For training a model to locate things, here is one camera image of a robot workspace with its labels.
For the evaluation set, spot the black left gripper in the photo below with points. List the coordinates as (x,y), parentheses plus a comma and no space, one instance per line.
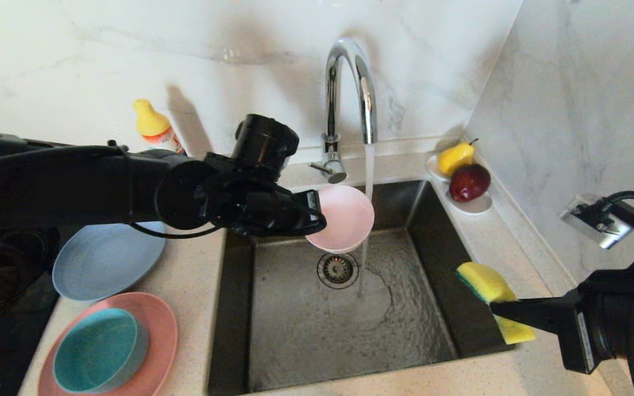
(251,165)

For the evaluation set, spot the pink bowl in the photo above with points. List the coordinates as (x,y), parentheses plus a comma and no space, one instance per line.
(347,217)

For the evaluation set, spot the yellow green sponge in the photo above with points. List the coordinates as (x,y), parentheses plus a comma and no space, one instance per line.
(485,283)

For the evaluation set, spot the chrome gooseneck faucet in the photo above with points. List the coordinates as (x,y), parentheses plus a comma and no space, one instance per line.
(332,110)

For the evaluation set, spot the orange dish soap bottle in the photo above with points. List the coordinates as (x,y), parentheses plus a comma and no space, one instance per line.
(152,124)

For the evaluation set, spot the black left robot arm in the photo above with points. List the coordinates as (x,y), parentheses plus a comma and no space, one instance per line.
(64,187)

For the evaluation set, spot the metal sink drain strainer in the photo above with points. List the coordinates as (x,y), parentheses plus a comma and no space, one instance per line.
(338,272)

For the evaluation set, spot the stainless steel sink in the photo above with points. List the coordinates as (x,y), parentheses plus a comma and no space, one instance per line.
(295,341)

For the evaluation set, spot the white fruit dish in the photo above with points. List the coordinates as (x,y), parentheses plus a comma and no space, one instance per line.
(475,207)

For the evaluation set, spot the red apple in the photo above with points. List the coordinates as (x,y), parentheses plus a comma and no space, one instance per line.
(468,182)

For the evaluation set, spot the yellow pear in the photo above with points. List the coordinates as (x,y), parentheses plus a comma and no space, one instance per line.
(454,158)

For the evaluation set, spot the pink plate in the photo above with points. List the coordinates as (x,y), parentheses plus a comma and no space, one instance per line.
(162,330)

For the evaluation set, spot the blue grey plate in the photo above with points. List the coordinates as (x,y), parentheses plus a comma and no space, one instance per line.
(108,264)

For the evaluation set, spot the teal bowl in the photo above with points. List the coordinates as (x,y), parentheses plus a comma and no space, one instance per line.
(97,352)

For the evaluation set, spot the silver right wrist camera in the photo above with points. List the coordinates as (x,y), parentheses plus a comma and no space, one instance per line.
(597,223)

